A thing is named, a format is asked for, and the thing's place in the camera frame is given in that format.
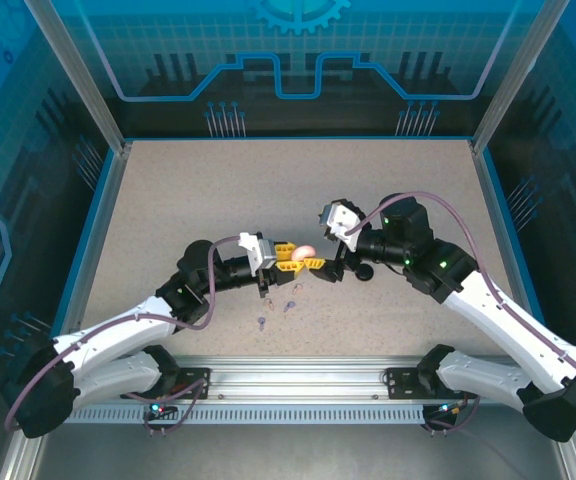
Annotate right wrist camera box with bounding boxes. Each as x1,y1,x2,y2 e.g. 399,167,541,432
319,198,364,252

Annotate aluminium frame post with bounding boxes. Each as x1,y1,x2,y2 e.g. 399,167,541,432
22,0,134,155
470,0,569,155

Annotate blue table edge strip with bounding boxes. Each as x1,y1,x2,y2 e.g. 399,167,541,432
42,148,122,364
481,148,560,364

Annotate slotted grey cable duct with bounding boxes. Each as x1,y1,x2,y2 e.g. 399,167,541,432
67,405,427,426

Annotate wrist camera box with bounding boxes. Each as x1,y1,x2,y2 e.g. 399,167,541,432
319,198,364,252
238,231,275,277

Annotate aluminium frame rail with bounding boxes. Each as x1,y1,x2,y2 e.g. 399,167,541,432
32,354,567,407

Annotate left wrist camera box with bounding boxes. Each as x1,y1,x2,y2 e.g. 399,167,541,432
238,231,275,277

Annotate small led connector board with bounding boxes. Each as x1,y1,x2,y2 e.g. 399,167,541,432
143,397,179,422
423,401,462,422

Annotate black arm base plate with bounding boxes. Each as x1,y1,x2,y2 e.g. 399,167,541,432
160,367,213,400
384,367,475,400

